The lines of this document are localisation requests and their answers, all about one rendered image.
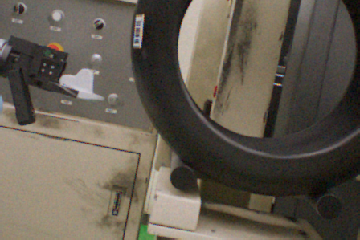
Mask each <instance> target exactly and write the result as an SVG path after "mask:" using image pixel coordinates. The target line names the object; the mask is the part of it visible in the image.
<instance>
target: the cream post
mask: <svg viewBox="0 0 360 240"><path fill-rule="evenodd" d="M290 2H291V0H233V3H232V7H231V13H232V12H233V13H232V16H231V23H230V29H229V32H228V38H227V42H226V43H224V48H223V55H222V58H221V64H220V66H219V73H218V79H217V83H216V85H215V86H218V88H217V92H216V95H215V98H214V99H213V102H212V107H211V115H210V118H211V119H212V120H213V121H215V122H216V123H218V124H220V125H221V126H223V127H224V128H227V129H230V130H232V131H233V132H236V133H240V134H242V135H245V136H254V137H259V138H263V134H264V127H265V125H266V119H267V115H268V109H269V103H270V100H271V97H272V90H273V84H274V81H275V76H276V69H277V65H278V60H279V58H280V50H281V47H282V42H283V39H284V31H285V26H286V23H287V17H288V10H289V7H290ZM198 189H199V193H200V199H203V200H207V201H214V202H220V203H223V204H228V205H233V206H239V207H242V208H248V204H249V201H250V199H251V194H250V193H247V192H242V191H240V190H236V189H232V188H230V187H227V186H225V185H222V184H220V183H216V182H213V181H205V180H199V179H198Z"/></svg>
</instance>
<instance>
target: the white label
mask: <svg viewBox="0 0 360 240"><path fill-rule="evenodd" d="M143 20H144V15H136V23H135V30H134V43H133V48H141V40H142V33H143Z"/></svg>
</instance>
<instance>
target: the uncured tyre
mask: <svg viewBox="0 0 360 240"><path fill-rule="evenodd" d="M192 1H193V0H137V4H136V8H135V11H134V16H133V25H132V30H131V36H130V54H131V62H132V66H133V75H134V81H135V83H136V87H137V92H138V94H139V97H140V99H141V102H142V104H143V107H144V109H145V111H146V114H147V115H148V117H149V119H150V121H151V123H152V124H153V126H154V127H155V129H157V132H158V134H159V135H160V136H161V137H162V139H163V140H164V141H165V142H166V143H167V145H169V147H170V148H171V149H172V150H173V151H174V152H175V153H176V154H177V155H178V156H179V157H181V159H182V160H183V161H185V162H186V163H187V164H188V165H189V166H191V167H192V168H193V169H196V170H199V171H201V172H202V173H205V175H207V176H209V177H211V178H214V179H215V180H216V181H217V182H218V183H220V184H222V185H225V186H227V187H230V188H232V189H236V190H240V191H242V192H247V193H254V194H258V195H262V196H275V197H288V196H300V195H305V194H308V193H316V192H320V191H322V190H327V189H331V188H333V187H335V186H338V185H340V184H342V183H345V182H346V181H349V180H351V179H353V178H355V177H357V176H358V175H360V0H342V2H343V3H344V5H345V7H346V9H347V11H348V13H349V14H350V18H351V22H352V23H353V28H354V36H355V41H356V55H355V61H354V69H353V73H352V76H351V79H350V82H349V84H348V86H347V88H346V90H345V91H344V93H343V95H342V97H341V99H340V100H339V101H338V102H337V104H336V105H335V106H334V107H333V108H332V110H331V111H330V112H329V113H328V114H327V115H325V116H324V117H323V118H321V119H320V120H319V121H318V122H316V123H315V124H313V125H311V126H309V127H308V128H306V129H303V130H302V131H300V132H297V133H293V134H291V135H287V136H278V137H273V138H259V137H254V136H245V135H242V134H240V133H236V132H233V131H232V130H230V129H227V128H224V127H223V126H221V125H220V124H218V123H216V122H215V121H213V120H212V119H211V118H210V117H209V116H208V115H207V114H205V112H203V111H202V109H201V108H200V107H199V106H198V105H197V104H196V103H195V102H194V100H193V98H192V96H191V95H190V93H189V92H188V89H187V87H186V85H185V83H184V80H183V78H182V74H181V69H180V66H179V59H178V40H179V32H180V30H181V25H182V20H183V19H184V15H185V14H186V11H187V10H188V7H189V6H190V4H191V2H192ZM136 15H144V20H143V33H142V40H141V48H133V43H134V30H135V23H136Z"/></svg>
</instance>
